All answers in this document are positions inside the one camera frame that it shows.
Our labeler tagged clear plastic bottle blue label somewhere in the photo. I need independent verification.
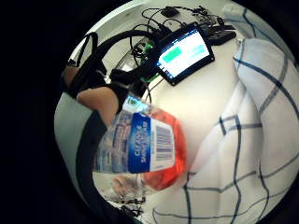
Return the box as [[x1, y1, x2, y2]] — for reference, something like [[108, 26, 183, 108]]
[[93, 94, 190, 203]]

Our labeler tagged green circuit board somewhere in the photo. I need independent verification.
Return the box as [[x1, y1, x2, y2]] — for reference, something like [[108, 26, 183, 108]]
[[136, 40, 157, 84]]

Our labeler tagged black framed touchscreen display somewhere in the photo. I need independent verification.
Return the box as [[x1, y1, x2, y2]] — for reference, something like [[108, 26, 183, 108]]
[[154, 25, 217, 87]]

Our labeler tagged small black adapter box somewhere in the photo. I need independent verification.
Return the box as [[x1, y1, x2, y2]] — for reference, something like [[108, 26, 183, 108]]
[[162, 6, 180, 19]]

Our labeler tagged flat black device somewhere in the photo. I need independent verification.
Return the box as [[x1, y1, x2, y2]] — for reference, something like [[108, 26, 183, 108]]
[[206, 29, 237, 47]]

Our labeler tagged the person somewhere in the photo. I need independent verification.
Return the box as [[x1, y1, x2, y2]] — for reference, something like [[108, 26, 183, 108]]
[[151, 2, 299, 224]]

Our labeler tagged thick black cable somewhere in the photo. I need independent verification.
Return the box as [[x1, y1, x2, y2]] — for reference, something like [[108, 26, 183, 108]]
[[93, 29, 163, 63]]

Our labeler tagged thin black cable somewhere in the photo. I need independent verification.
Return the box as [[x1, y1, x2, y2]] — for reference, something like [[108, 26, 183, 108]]
[[141, 7, 200, 32]]

